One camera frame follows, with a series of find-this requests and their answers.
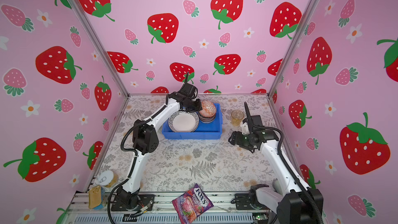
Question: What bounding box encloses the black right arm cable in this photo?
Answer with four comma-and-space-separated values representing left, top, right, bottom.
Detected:
244, 102, 324, 224

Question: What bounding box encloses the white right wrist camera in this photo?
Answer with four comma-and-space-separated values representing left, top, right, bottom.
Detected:
240, 122, 250, 135

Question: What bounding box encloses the blue chevron bottom bowl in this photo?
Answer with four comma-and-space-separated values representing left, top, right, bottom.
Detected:
199, 101, 217, 118

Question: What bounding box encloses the black leaf pattern red bowl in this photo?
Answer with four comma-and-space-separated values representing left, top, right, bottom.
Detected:
199, 115, 216, 123

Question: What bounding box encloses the amber glass cup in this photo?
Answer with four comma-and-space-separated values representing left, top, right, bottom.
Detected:
231, 110, 245, 127

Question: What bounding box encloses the blue plastic bin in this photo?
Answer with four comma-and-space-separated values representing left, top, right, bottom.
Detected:
162, 103, 223, 140

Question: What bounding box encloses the zigzag rim white plate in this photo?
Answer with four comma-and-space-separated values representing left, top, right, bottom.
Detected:
168, 111, 200, 132

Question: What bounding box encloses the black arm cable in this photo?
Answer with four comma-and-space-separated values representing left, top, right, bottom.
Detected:
107, 72, 190, 224
244, 102, 324, 224

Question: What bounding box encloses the purple Fox's candy bag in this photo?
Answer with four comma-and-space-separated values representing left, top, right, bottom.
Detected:
172, 184, 214, 224

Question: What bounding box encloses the aluminium corner post right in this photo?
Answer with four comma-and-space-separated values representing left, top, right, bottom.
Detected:
267, 0, 320, 99

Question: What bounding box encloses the aluminium corner post left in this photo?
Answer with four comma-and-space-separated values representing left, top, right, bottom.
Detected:
68, 0, 130, 98

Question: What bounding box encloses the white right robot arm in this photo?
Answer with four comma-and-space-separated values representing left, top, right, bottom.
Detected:
228, 114, 323, 224

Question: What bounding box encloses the tin can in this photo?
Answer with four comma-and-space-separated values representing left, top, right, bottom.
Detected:
97, 170, 119, 188

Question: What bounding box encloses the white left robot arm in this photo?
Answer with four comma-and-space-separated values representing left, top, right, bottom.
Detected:
107, 82, 202, 214

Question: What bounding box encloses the aluminium corner post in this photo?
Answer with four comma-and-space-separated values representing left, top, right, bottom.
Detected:
68, 0, 130, 98
267, 0, 320, 99

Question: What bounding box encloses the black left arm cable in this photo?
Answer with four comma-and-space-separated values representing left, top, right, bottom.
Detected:
107, 72, 190, 224

